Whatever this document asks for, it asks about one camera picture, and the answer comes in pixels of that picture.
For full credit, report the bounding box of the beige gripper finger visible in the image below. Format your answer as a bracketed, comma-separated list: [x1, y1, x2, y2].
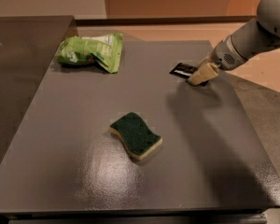
[197, 55, 213, 67]
[188, 63, 218, 86]

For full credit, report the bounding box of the black rxbar chocolate wrapper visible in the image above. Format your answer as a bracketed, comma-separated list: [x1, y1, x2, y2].
[170, 63, 198, 80]

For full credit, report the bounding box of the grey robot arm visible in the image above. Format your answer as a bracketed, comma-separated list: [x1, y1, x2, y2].
[188, 0, 280, 86]

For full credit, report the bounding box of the green and yellow sponge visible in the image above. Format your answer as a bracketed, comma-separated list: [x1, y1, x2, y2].
[109, 112, 162, 161]

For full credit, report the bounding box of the green snack bag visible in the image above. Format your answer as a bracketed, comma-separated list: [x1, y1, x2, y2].
[57, 33, 123, 74]

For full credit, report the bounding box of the dark grey side cabinet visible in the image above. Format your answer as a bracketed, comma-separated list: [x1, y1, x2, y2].
[0, 16, 77, 164]

